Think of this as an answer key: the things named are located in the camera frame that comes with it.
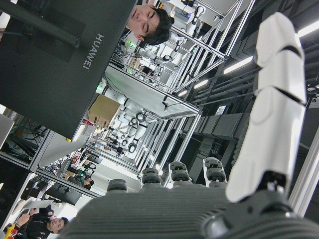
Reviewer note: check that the dark-haired person head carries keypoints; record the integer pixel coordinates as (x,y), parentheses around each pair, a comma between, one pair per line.
(149,25)

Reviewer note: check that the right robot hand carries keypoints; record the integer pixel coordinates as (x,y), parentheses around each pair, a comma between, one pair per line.
(162,214)

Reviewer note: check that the seated person in black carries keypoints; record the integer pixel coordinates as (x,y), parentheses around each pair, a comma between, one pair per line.
(42,224)

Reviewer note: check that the aluminium frame beam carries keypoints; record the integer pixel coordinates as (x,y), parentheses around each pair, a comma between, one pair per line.
(305,174)

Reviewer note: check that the black monitor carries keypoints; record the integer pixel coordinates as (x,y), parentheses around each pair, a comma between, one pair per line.
(49,87)

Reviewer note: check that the silver grey panel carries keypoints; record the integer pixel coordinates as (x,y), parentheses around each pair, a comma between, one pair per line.
(62,152)

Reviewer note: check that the ceiling strip light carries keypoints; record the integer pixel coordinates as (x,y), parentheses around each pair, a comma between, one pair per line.
(238,65)
(309,28)

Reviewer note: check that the cardboard box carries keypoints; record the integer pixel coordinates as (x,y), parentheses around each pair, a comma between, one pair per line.
(103,110)

